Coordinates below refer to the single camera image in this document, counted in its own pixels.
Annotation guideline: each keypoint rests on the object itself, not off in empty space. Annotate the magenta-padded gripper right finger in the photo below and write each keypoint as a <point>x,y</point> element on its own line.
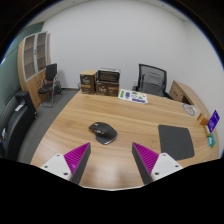
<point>163,165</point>

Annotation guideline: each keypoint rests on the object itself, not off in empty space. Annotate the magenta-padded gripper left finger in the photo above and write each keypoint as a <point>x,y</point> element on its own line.
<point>60,165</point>

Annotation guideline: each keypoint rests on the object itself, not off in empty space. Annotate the black computer mouse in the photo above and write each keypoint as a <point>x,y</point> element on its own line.
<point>104,132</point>

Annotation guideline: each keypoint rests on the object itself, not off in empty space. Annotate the dark grey mouse pad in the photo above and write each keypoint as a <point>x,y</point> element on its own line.
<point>176,142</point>

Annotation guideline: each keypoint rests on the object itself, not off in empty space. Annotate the green packet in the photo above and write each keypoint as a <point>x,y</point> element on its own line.
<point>211,140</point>

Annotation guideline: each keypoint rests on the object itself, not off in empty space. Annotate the black leather sofa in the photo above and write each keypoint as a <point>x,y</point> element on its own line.
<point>16,126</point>

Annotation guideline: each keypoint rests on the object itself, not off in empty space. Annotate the small orange box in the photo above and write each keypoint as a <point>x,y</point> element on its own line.
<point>202,119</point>

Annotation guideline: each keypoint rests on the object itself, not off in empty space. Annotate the purple card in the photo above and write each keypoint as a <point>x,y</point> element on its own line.
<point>213,121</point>

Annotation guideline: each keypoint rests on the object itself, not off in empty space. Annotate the wooden side desk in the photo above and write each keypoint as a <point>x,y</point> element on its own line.
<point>183,92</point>

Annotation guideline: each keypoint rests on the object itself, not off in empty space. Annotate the white green purple sticker sheet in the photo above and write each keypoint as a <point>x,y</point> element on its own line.
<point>132,96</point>

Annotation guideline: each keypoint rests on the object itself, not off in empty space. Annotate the grey backpack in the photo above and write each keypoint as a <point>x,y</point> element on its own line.
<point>151,83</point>

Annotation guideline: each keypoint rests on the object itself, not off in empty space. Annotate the tall brown cardboard box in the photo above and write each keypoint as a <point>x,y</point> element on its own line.
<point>88,83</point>

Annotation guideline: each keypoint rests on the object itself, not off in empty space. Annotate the black visitor chair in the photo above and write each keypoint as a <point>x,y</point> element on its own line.
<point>50,74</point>

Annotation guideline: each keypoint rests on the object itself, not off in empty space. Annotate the black mesh office chair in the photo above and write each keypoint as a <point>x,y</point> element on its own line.
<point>152,68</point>

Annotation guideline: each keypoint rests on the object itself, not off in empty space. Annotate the wooden shelf unit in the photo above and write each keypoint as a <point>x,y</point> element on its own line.
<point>30,70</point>

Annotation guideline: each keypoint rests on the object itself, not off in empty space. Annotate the black printed box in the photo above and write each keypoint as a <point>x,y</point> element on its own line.
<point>108,75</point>

